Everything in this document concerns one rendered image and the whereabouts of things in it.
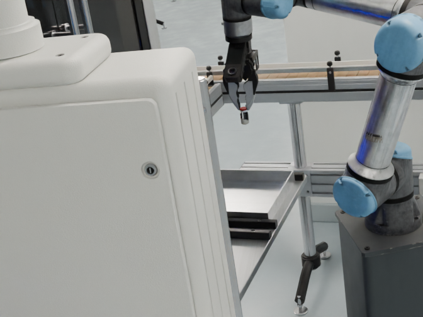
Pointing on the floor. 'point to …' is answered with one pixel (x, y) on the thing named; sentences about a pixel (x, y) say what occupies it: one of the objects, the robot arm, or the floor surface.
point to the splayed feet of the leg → (308, 263)
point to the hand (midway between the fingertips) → (242, 106)
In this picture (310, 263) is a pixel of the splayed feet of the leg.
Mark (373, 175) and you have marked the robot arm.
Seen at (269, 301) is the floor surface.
